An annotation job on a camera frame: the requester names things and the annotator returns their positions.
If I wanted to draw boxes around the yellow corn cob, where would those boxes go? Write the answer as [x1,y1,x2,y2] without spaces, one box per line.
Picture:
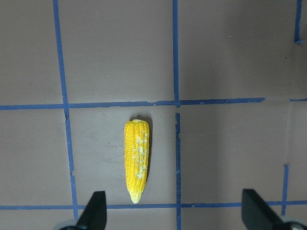
[124,119,150,204]

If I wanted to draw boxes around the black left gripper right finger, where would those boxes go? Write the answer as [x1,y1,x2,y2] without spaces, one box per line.
[241,189,287,230]

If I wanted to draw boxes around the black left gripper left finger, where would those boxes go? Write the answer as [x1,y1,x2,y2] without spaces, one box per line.
[76,191,106,230]

